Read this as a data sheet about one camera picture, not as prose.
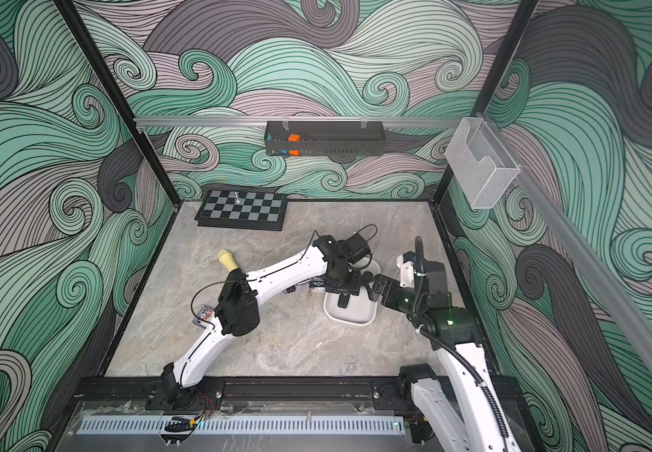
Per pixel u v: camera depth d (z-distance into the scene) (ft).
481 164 2.49
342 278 2.42
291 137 2.86
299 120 3.04
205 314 2.82
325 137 3.12
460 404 1.44
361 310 2.93
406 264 2.13
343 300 2.95
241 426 2.29
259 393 2.45
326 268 2.06
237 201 3.75
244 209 3.74
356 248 2.28
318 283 3.03
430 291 1.70
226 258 3.20
